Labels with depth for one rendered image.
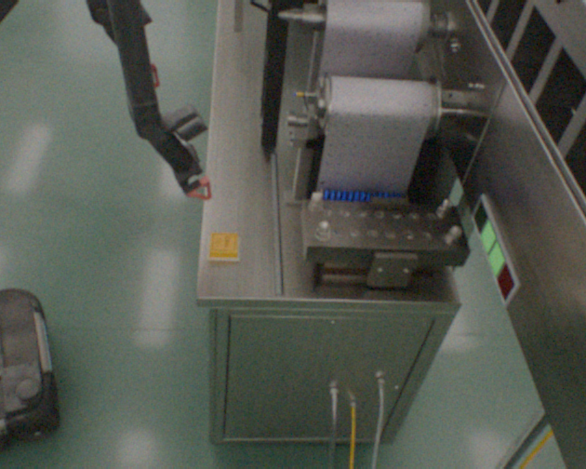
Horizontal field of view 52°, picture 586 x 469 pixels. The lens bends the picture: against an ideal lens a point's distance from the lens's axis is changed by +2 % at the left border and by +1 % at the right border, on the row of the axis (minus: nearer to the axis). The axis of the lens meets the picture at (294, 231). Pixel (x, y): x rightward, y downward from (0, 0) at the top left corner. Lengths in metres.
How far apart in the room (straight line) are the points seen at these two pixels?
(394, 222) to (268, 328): 0.42
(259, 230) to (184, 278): 1.09
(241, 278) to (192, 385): 0.94
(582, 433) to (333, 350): 0.77
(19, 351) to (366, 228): 1.29
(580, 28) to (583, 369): 0.54
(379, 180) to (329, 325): 0.40
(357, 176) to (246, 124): 0.55
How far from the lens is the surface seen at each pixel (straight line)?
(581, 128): 1.08
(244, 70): 2.21
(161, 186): 3.06
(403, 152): 1.49
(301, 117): 1.50
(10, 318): 2.33
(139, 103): 1.28
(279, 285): 1.47
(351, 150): 1.46
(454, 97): 1.50
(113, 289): 2.64
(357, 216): 1.49
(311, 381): 1.79
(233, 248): 1.51
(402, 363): 1.76
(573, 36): 1.14
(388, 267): 1.45
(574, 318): 1.06
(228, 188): 1.71
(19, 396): 2.05
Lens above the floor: 2.05
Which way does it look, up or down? 46 degrees down
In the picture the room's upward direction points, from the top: 8 degrees clockwise
